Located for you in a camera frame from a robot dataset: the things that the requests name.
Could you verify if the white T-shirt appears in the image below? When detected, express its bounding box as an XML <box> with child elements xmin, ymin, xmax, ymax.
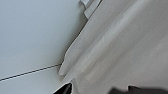
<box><xmin>58</xmin><ymin>0</ymin><xmax>168</xmax><ymax>94</ymax></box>

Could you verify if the white wardrobe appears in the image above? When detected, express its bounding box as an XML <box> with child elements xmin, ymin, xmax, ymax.
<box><xmin>0</xmin><ymin>0</ymin><xmax>91</xmax><ymax>94</ymax></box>

